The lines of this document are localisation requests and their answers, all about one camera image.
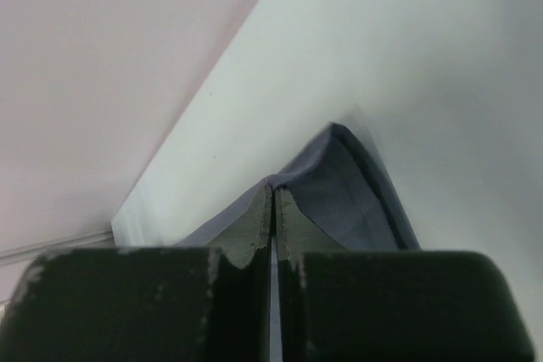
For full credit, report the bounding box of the blue graphic tank top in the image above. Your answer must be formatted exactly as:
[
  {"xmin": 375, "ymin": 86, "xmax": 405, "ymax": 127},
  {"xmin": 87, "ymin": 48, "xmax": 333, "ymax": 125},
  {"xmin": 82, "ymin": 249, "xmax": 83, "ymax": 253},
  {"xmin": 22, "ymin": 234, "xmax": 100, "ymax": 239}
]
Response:
[{"xmin": 173, "ymin": 122, "xmax": 421, "ymax": 362}]

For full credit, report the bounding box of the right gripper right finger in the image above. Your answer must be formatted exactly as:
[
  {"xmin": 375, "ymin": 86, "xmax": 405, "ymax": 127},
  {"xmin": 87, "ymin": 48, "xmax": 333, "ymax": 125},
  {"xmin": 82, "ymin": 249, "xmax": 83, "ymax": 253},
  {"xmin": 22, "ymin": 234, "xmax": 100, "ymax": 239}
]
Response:
[{"xmin": 275, "ymin": 189, "xmax": 535, "ymax": 361}]

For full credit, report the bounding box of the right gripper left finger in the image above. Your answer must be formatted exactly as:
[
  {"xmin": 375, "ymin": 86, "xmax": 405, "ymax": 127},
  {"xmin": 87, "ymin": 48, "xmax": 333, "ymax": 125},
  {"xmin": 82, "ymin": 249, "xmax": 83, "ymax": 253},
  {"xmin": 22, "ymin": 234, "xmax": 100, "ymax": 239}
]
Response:
[{"xmin": 1, "ymin": 186, "xmax": 272, "ymax": 361}]

